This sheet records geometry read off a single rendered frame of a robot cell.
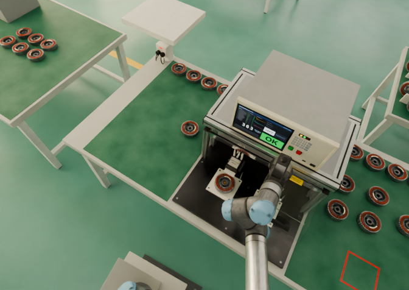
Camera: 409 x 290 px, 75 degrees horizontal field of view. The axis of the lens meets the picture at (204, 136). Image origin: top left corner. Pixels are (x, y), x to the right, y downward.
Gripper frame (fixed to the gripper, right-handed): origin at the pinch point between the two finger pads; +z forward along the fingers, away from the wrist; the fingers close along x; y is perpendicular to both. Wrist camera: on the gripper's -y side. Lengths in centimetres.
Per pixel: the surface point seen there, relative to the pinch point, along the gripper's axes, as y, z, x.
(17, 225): 144, -27, -147
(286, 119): -15.6, 1.8, -7.0
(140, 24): -17, 33, -104
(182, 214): 53, -9, -32
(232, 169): 26.7, 11.0, -19.6
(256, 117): -10.0, 3.0, -18.2
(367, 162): 14, 66, 47
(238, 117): -5.5, 5.2, -25.7
